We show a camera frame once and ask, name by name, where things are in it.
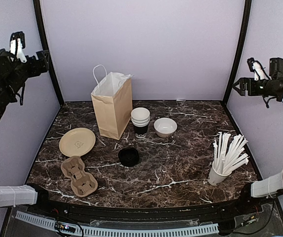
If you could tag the brown cardboard cup carrier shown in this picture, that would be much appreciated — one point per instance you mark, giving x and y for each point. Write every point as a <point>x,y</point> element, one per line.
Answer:
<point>82,182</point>

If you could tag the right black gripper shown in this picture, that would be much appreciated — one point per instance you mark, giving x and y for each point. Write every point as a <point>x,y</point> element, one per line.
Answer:
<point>244,80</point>

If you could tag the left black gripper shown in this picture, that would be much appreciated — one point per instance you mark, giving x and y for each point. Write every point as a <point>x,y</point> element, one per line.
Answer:
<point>44,63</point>

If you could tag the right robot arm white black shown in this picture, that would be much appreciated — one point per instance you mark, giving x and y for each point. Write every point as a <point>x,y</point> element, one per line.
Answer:
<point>265,85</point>

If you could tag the black right frame post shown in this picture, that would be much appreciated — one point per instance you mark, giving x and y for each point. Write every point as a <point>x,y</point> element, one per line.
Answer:
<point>239,50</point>

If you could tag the black left frame post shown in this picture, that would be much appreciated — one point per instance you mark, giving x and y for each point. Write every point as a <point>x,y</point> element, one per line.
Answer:
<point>44,44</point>

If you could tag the stack of black cup lids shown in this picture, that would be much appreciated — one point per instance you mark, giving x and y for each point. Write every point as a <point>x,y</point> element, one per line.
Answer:
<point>129,157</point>

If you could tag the brown paper bag white handles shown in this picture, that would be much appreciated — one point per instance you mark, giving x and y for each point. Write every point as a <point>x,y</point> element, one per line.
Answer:
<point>112,102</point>

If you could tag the white cup holding straws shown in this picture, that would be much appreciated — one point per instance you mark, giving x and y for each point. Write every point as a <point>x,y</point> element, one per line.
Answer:
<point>216,178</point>

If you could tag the stack of black paper cups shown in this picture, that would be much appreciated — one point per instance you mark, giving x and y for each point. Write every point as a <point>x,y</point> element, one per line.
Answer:
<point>140,118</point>

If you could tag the black front table rail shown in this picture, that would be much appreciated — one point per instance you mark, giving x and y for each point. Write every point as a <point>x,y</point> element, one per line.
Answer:
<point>222,211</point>

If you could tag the beige round plate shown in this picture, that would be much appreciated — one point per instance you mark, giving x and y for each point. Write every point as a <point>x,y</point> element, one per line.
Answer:
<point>77,142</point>

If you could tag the bundle of white wrapped straws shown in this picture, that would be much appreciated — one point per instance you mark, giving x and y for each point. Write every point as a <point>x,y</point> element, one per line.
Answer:
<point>229,156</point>

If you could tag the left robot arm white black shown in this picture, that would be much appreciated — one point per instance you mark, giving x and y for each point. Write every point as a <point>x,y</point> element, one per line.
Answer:
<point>15,69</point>

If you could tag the black frame post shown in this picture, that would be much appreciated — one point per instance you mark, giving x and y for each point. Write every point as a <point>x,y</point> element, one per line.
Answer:
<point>239,50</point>
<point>44,44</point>

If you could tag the white paper bowl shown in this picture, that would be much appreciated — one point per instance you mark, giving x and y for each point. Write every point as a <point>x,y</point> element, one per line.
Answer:
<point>165,127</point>

